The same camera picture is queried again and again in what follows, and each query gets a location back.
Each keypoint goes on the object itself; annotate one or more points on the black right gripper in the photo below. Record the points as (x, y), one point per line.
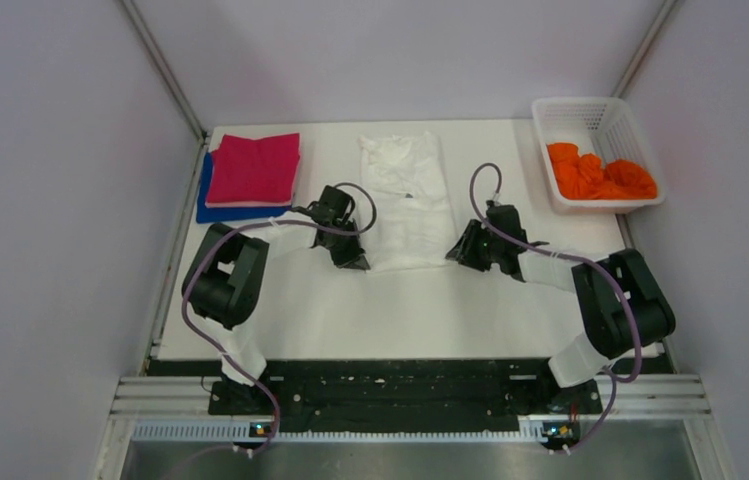
(464, 253)

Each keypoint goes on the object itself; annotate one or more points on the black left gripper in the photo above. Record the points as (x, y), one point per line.
(353, 258)

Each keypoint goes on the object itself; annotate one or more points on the white printed t-shirt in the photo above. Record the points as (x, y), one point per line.
(415, 226)

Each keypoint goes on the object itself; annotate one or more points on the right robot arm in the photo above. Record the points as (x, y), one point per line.
(621, 305)

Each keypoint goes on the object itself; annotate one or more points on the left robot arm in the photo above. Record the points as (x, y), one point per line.
(222, 286)

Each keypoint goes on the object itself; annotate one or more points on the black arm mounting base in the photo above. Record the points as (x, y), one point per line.
(389, 397)

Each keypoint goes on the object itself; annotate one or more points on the folded magenta t-shirt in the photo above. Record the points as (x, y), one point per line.
(263, 169)

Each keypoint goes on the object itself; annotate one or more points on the orange crumpled t-shirt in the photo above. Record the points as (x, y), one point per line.
(586, 177)

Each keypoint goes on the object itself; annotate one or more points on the folded pink t-shirt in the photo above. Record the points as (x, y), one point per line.
(247, 204)

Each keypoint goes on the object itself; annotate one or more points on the white plastic basket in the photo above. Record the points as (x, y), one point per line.
(602, 126)

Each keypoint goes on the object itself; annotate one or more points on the folded blue t-shirt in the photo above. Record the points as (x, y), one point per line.
(208, 215)

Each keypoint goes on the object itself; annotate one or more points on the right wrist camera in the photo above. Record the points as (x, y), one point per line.
(494, 200)

